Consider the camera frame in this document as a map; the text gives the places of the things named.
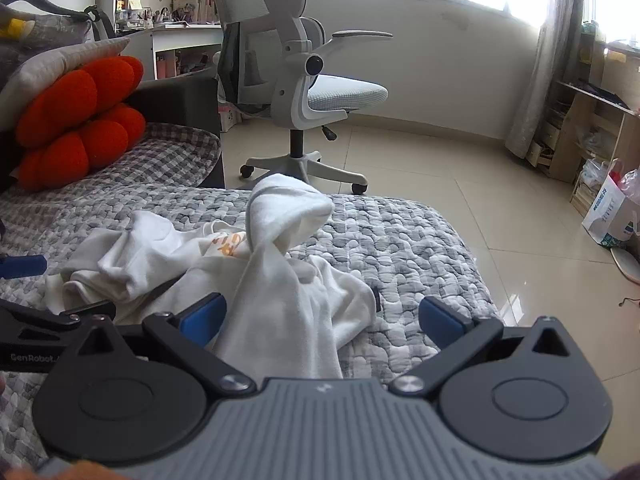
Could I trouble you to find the white desk with clutter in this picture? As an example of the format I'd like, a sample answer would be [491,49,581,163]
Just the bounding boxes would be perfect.
[115,0,224,26]

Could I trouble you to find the grey checked blanket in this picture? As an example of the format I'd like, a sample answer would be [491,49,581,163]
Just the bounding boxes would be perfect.
[97,122,223,192]

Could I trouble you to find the white office chair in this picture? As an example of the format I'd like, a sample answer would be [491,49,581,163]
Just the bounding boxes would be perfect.
[207,0,396,196]

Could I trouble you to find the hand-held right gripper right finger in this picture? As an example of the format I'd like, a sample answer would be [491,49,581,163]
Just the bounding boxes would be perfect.
[390,297,573,395]

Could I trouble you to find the clear plastic bag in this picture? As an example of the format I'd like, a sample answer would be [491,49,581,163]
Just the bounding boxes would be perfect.
[619,169,640,202]

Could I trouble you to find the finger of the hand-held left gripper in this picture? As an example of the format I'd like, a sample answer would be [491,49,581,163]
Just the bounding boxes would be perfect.
[0,254,48,280]
[0,300,117,332]

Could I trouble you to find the dark grey sofa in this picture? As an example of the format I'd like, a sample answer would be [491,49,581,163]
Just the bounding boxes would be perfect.
[0,75,226,191]

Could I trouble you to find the white paper bag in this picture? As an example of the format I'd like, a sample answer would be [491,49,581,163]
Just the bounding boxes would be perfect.
[582,160,640,249]

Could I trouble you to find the grey printed pillow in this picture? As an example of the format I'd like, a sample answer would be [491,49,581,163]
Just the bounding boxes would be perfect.
[0,37,131,132]

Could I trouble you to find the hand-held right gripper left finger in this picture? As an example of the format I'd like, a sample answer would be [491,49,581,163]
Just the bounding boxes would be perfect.
[74,292,256,395]

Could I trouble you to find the white round stand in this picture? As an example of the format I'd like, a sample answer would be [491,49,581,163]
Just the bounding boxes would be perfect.
[610,247,640,282]

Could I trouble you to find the grey curtain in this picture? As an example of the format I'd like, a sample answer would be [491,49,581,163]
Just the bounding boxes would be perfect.
[505,0,587,159]

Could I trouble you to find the yellow plush charm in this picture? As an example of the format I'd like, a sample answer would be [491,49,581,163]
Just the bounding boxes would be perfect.
[0,17,34,41]

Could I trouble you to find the orange lobed cushion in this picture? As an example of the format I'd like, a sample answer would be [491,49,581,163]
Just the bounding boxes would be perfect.
[15,55,146,150]
[17,104,147,192]

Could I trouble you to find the white t-shirt with orange print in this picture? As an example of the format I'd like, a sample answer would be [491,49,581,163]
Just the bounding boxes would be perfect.
[45,172,378,381]

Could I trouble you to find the grey quilted blanket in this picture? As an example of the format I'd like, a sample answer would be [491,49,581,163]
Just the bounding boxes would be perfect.
[0,180,506,466]

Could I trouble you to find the wooden shelf unit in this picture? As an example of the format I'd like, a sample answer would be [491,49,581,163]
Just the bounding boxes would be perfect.
[525,20,640,221]

